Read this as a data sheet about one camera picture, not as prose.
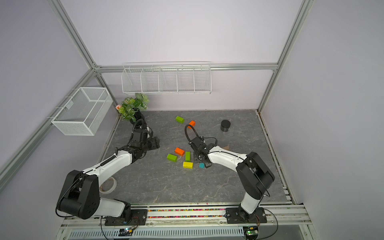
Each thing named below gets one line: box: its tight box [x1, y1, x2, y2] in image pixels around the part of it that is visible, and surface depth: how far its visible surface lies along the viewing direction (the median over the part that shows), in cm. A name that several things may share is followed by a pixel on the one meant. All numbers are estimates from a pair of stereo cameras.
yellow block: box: [182, 161, 194, 169], surface depth 91 cm
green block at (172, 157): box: [166, 153, 178, 163], surface depth 95 cm
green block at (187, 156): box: [185, 151, 191, 162], surface depth 95 cm
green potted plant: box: [115, 92, 150, 122], surface depth 91 cm
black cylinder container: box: [220, 119, 231, 132], surface depth 110 cm
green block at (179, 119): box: [175, 116, 185, 124], surface depth 116 cm
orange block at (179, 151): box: [174, 147, 185, 157], surface depth 97 cm
